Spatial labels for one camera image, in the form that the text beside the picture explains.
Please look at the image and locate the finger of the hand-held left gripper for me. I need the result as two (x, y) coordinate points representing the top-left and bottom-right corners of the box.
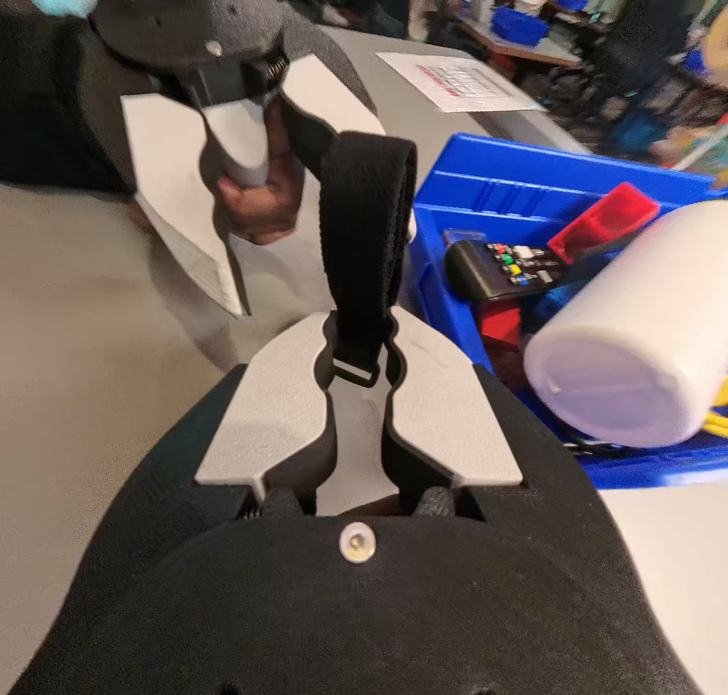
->
(279, 53), (389, 141)
(121, 95), (252, 319)

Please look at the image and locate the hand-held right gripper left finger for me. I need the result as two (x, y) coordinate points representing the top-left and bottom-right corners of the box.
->
(193, 310), (338, 502)

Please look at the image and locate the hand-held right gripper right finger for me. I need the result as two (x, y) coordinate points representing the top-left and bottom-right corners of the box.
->
(381, 305), (524, 491)

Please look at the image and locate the black fabric strap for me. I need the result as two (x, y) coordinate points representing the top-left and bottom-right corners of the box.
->
(317, 131), (420, 390)

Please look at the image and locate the blue plastic bin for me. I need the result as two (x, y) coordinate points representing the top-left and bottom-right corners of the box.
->
(406, 132), (728, 488)

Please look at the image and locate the person's left forearm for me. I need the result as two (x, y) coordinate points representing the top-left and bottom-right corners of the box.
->
(0, 2), (194, 196)

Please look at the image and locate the person's left hand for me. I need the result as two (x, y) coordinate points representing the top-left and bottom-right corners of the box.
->
(215, 104), (308, 247)

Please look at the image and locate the black remote control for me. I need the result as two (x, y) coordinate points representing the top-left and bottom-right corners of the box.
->
(444, 240), (570, 302)

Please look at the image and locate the white plastic bottle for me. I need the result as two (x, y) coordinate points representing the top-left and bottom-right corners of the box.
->
(523, 199), (728, 448)

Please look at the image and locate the small blue bin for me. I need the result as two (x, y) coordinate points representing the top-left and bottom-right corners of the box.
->
(492, 6), (549, 47)

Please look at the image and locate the red hollow plastic block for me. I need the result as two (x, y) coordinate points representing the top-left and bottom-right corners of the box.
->
(547, 182), (661, 264)

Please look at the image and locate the black cable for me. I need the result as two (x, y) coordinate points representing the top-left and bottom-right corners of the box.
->
(563, 434), (632, 458)

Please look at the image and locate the yellow cable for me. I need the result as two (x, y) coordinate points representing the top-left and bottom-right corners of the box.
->
(702, 377), (728, 440)

